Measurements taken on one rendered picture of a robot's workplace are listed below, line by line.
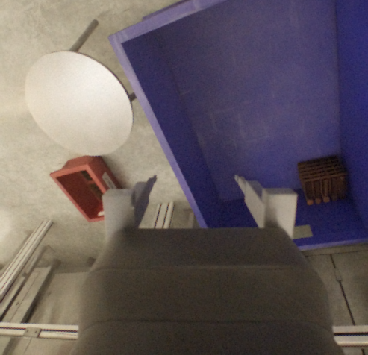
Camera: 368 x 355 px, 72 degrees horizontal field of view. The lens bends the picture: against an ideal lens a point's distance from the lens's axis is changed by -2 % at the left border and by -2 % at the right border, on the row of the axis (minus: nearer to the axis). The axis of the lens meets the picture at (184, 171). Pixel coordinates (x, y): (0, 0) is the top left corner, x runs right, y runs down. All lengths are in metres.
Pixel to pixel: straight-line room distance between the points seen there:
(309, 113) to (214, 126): 0.24
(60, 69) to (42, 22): 0.32
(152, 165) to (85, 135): 0.40
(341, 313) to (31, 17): 1.47
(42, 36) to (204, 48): 0.59
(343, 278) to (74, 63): 1.21
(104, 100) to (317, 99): 0.53
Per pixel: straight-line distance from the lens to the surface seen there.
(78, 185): 1.26
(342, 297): 1.23
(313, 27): 0.66
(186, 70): 0.66
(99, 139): 0.78
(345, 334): 0.83
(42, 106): 0.82
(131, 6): 0.90
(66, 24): 0.99
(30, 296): 1.83
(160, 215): 1.19
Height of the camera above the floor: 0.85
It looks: 51 degrees down
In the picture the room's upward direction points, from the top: 168 degrees counter-clockwise
